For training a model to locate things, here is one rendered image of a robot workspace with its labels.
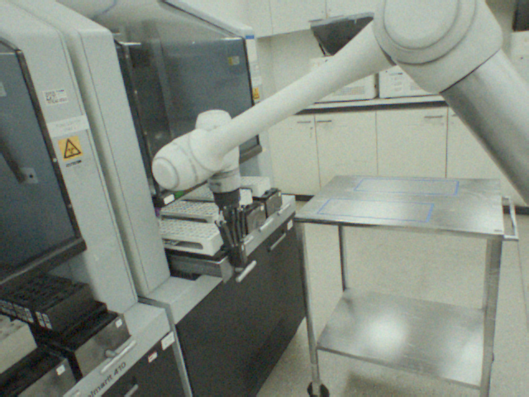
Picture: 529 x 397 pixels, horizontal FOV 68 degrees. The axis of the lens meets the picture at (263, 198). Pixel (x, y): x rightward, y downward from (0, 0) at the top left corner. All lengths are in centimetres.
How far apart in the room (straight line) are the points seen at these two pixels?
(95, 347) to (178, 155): 46
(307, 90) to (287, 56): 328
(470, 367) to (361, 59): 110
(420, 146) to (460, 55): 261
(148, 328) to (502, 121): 89
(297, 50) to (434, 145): 166
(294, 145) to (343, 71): 269
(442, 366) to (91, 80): 137
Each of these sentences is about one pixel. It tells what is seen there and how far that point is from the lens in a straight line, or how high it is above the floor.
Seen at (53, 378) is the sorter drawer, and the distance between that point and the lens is 95.
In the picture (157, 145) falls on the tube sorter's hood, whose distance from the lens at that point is 114.
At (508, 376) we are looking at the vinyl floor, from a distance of 199.
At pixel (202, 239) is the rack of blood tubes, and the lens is 113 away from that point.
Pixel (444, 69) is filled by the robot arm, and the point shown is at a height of 128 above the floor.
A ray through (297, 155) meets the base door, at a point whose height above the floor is 46.
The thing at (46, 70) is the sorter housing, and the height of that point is 136.
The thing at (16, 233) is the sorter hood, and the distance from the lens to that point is 91.
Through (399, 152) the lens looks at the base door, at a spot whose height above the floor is 49.
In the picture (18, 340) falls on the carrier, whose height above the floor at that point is 86.
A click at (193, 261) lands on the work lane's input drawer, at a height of 80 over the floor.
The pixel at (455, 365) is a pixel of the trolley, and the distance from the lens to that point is 156.
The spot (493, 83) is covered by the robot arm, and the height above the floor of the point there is 125.
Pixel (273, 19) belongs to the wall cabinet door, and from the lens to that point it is 381.
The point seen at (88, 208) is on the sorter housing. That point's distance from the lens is 101.
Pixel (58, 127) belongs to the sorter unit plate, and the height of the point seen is 124.
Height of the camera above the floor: 133
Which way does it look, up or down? 20 degrees down
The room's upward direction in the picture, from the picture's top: 8 degrees counter-clockwise
